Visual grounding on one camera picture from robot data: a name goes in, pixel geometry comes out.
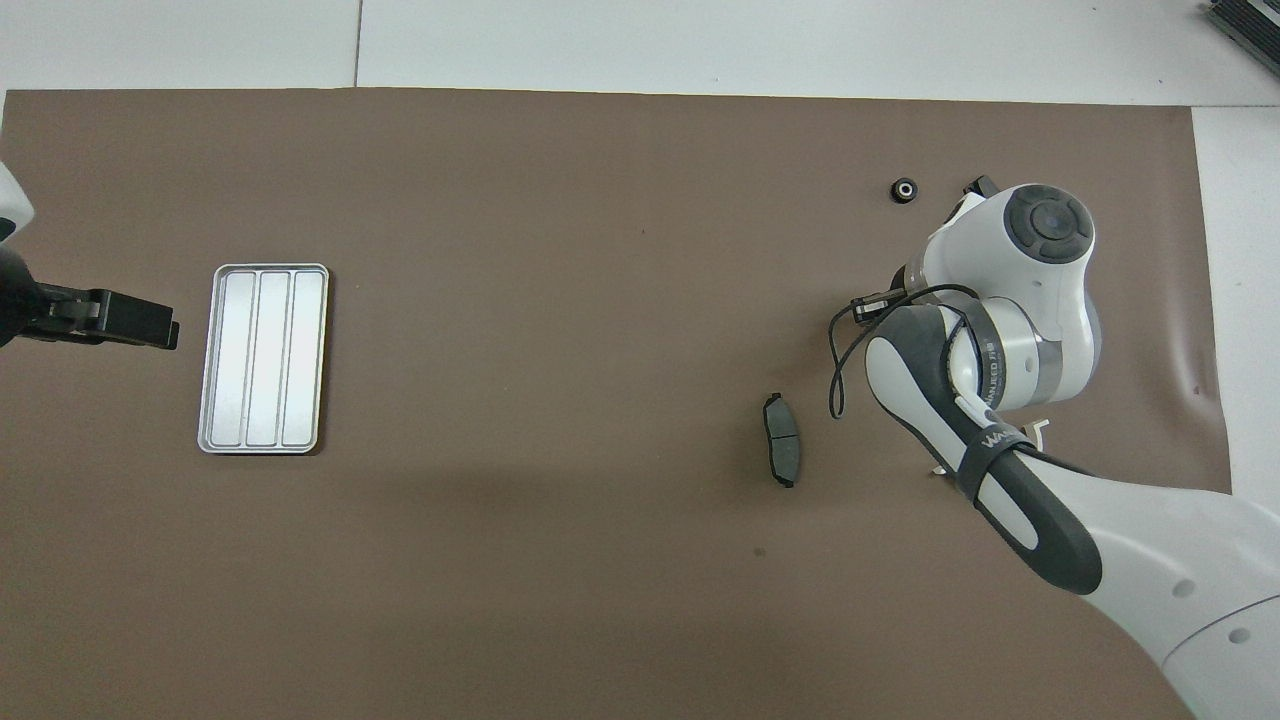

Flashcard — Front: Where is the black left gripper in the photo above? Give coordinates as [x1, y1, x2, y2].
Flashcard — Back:
[0, 245, 182, 352]

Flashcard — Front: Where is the silver metal tray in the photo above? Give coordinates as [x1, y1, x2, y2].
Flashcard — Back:
[197, 263, 331, 456]

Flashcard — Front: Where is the brown table mat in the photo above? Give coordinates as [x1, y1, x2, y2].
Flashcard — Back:
[0, 88, 1233, 720]

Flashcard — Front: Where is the slim dark brake pad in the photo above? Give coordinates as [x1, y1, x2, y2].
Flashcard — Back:
[762, 392, 803, 489]

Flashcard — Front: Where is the dark ribbed metal object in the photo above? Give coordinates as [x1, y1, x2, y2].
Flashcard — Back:
[1205, 0, 1280, 77]

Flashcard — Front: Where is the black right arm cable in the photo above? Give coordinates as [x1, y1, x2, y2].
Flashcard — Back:
[827, 284, 1001, 421]

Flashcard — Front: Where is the white curved plastic bracket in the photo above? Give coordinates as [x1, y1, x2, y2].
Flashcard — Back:
[930, 420, 1049, 479]

